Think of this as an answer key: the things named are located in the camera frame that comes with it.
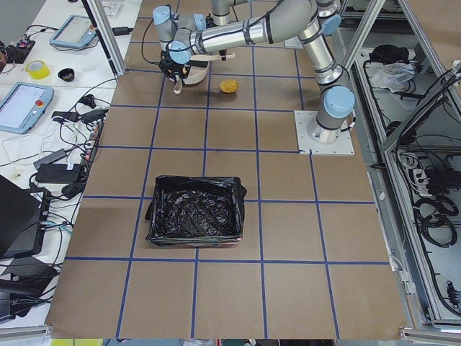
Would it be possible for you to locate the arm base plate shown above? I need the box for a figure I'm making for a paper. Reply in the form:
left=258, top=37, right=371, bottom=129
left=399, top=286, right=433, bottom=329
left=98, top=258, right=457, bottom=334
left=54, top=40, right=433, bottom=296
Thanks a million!
left=294, top=110, right=355, bottom=156

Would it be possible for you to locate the yellow ball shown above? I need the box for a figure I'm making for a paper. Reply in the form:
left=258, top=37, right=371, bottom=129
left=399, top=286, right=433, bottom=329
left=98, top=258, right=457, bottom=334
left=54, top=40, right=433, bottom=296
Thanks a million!
left=219, top=79, right=238, bottom=94

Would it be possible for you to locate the blue teach pendant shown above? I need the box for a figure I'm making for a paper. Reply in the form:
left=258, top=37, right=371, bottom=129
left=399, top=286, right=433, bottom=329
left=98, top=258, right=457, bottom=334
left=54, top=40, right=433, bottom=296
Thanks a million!
left=49, top=14, right=97, bottom=51
left=1, top=82, right=55, bottom=134

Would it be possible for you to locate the aluminium frame post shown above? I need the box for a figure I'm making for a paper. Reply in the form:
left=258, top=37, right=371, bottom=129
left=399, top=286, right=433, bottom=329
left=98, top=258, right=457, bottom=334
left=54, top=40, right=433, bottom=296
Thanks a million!
left=81, top=0, right=126, bottom=78

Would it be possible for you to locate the beige plastic dustpan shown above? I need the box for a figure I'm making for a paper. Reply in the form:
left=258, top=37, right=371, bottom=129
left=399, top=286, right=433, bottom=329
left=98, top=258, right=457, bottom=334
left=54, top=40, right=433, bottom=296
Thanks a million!
left=174, top=61, right=209, bottom=94

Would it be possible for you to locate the yellow tape roll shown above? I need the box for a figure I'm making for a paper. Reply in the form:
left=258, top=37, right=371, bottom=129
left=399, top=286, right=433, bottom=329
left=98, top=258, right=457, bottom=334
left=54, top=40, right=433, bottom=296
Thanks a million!
left=25, top=60, right=50, bottom=80

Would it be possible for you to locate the beige hand brush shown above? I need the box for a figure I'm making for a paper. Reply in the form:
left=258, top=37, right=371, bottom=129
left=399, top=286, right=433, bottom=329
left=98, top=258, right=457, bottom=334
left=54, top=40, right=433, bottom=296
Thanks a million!
left=190, top=53, right=236, bottom=62

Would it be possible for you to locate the crumpled white cloth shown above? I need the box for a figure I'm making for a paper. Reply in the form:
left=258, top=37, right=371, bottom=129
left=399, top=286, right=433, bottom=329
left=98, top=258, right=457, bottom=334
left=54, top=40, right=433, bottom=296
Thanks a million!
left=370, top=62, right=416, bottom=93

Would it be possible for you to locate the blue teach pendant near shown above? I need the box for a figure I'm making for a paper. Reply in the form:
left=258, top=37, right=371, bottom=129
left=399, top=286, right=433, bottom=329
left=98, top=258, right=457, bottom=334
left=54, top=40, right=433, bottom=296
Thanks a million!
left=1, top=82, right=55, bottom=134

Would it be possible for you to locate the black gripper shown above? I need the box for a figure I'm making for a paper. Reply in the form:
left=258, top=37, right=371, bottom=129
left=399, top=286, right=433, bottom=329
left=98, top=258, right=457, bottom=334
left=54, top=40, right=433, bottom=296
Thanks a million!
left=158, top=50, right=190, bottom=81

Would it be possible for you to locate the black laptop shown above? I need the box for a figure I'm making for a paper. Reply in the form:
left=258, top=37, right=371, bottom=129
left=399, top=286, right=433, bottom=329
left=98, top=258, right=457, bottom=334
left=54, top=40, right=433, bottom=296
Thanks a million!
left=1, top=177, right=50, bottom=260

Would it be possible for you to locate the aluminium frame rack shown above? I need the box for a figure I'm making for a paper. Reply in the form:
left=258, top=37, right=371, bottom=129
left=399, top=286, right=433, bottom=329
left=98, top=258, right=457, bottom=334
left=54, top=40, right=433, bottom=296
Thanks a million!
left=336, top=1, right=460, bottom=338

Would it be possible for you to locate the pink bin with black bag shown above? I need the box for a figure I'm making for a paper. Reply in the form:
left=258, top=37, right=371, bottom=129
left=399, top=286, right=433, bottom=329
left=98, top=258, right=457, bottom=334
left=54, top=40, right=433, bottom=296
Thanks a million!
left=146, top=175, right=247, bottom=247

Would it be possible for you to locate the black power brick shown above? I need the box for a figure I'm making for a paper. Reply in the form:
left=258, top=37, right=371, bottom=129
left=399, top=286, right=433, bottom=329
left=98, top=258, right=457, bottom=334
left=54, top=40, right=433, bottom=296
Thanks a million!
left=35, top=163, right=83, bottom=184

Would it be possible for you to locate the small black bowl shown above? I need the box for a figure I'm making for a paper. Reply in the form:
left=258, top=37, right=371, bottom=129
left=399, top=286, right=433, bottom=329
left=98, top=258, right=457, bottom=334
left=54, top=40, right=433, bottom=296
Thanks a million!
left=58, top=68, right=75, bottom=82

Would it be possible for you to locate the blue teach pendant far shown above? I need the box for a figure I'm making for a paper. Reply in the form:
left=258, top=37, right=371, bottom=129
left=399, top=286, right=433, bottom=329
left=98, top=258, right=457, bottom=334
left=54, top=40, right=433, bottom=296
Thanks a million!
left=49, top=14, right=97, bottom=51

